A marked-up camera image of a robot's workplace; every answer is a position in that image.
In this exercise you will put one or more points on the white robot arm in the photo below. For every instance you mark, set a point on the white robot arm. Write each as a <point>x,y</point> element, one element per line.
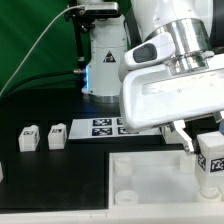
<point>196,26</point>

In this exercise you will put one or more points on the white sheet with tags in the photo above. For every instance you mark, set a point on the white sheet with tags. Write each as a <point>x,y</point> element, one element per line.
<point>103,128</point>

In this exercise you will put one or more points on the white square table top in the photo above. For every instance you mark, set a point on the white square table top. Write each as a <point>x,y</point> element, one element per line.
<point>155,177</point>

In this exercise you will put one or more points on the grey camera on stand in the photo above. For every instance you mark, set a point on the grey camera on stand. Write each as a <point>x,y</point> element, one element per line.
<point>95,8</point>

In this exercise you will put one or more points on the white block at left edge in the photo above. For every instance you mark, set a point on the white block at left edge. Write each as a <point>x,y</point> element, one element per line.
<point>1,172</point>

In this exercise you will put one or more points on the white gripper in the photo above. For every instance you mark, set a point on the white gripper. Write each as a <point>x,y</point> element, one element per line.
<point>152,97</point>

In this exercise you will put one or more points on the black camera stand pole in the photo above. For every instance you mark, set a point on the black camera stand pole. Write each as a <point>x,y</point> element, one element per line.
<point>80,53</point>

